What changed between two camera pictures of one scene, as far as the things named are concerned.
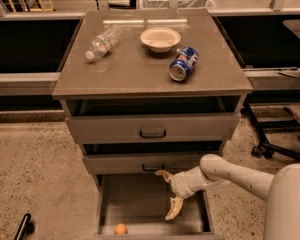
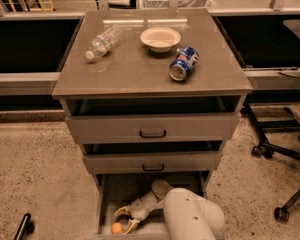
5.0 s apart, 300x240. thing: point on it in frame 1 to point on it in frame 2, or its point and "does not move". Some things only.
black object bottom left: (26, 228) does not move
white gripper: (180, 184) to (139, 209)
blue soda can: (184, 61) does not move
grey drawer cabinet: (148, 91) does not move
